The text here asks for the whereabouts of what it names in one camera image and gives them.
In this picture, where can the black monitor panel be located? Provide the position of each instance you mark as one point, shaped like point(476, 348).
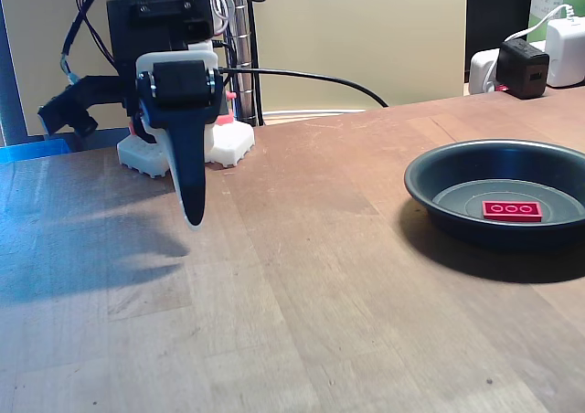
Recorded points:
point(498, 11)

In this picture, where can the metal rack pole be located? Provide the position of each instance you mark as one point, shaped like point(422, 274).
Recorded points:
point(244, 66)

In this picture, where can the white power adapter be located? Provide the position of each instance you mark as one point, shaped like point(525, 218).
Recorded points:
point(566, 52)

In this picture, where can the black power adapter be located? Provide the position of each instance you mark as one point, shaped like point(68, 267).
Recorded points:
point(523, 68)

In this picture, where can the black gripper camera mount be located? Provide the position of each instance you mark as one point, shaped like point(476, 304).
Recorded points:
point(77, 95)

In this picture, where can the dark round metal pan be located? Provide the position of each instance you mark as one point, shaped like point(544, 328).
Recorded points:
point(457, 189)

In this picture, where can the red lego block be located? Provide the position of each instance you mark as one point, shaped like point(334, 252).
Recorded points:
point(512, 211)

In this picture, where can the white wall plug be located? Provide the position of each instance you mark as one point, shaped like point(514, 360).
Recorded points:
point(480, 72)

